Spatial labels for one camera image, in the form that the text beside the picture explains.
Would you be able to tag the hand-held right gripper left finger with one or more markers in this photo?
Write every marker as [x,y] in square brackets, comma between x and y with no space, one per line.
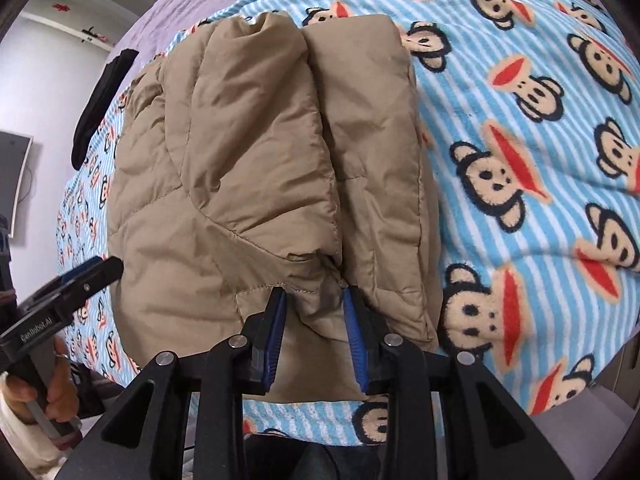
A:
[275,341]

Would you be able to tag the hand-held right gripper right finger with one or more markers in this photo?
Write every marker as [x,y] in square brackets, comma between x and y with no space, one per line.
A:
[352,341]

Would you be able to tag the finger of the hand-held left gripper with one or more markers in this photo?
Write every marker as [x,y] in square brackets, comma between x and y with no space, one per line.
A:
[85,290]
[85,271]

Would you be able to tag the tan puffer jacket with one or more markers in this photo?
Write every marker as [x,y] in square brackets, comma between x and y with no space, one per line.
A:
[250,160]

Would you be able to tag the person's left hand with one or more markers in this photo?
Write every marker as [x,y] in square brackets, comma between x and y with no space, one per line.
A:
[65,385]

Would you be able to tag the curved white monitor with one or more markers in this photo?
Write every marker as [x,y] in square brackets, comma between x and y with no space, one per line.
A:
[12,180]

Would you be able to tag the black garment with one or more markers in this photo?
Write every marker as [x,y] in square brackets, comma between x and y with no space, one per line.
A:
[97,110]

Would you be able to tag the monkey print striped blanket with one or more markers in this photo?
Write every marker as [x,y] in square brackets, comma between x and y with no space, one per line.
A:
[525,160]

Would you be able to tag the purple bedspread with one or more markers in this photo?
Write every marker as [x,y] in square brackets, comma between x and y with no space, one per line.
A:
[165,5]

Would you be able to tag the white wall shelf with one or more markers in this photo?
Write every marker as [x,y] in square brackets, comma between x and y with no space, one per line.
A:
[90,20]

